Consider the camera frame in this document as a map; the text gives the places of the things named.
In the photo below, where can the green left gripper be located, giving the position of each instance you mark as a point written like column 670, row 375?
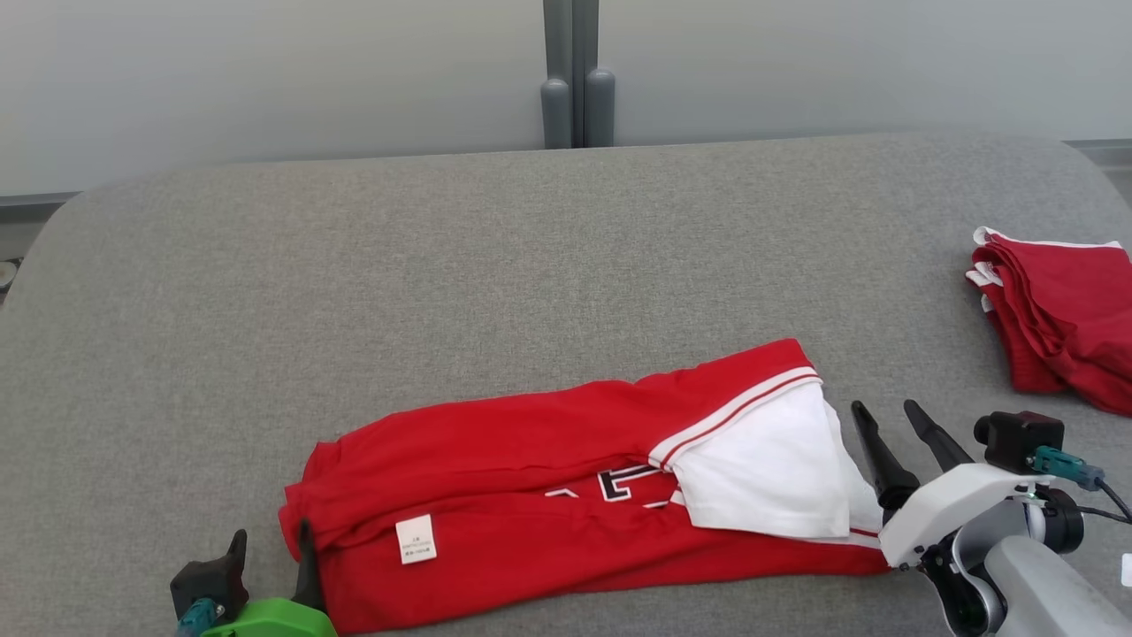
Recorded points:
column 274, row 619

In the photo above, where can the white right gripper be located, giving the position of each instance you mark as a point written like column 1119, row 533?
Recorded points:
column 951, row 509

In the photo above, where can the red white basketball jersey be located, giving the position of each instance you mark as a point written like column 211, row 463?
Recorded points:
column 531, row 442

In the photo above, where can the folded red garment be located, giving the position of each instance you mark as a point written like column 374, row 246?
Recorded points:
column 1070, row 318

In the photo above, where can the grey fabric sofa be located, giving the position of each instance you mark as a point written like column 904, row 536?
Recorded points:
column 354, row 292

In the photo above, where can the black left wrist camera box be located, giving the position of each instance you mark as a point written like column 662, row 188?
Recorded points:
column 208, row 584

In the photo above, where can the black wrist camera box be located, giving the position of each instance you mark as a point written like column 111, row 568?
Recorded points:
column 1017, row 438
column 208, row 584

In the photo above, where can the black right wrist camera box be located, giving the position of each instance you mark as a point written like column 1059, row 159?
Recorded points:
column 1017, row 438

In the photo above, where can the grey round post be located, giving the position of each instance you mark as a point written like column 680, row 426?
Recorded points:
column 599, row 111
column 555, row 115

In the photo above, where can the grey upright rail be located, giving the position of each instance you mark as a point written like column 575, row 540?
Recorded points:
column 570, row 35

